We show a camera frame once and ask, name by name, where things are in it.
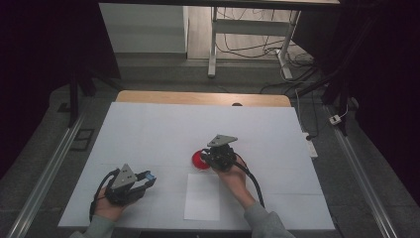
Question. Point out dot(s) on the person's right hand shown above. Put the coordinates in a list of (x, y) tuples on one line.
[(236, 185)]

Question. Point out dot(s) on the white paper sheet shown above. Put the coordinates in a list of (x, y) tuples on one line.
[(202, 201)]

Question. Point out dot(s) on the white plug adapter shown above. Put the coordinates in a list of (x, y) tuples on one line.
[(335, 119)]

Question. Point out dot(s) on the aluminium floor rail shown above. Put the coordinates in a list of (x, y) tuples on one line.
[(49, 172), (360, 172)]

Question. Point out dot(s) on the black metal stand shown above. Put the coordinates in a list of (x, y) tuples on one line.
[(73, 102), (341, 99)]

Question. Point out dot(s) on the white power strip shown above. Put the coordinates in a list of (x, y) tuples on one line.
[(311, 147)]

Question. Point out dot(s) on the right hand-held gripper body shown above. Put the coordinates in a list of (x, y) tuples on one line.
[(222, 158)]

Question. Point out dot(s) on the white table cover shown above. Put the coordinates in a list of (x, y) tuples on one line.
[(198, 125)]

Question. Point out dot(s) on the person's left hand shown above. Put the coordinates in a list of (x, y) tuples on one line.
[(109, 208)]

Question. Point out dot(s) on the white cabinet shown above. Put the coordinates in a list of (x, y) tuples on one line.
[(142, 29)]

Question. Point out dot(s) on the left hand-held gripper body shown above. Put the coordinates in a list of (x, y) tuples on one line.
[(124, 193)]

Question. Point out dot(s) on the black table grommet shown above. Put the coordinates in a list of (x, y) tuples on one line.
[(236, 104)]

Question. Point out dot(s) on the dark curtain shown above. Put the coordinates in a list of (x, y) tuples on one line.
[(389, 82), (33, 66)]

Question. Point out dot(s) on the white desk frame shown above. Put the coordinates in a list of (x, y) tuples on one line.
[(247, 27)]

